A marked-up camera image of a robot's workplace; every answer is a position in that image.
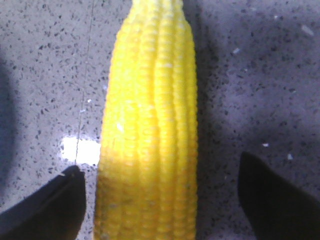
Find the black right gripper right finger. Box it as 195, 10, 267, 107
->
237, 151, 320, 240

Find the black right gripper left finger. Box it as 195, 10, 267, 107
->
0, 166, 87, 240

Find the yellow corn cob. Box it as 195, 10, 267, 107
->
93, 0, 198, 240

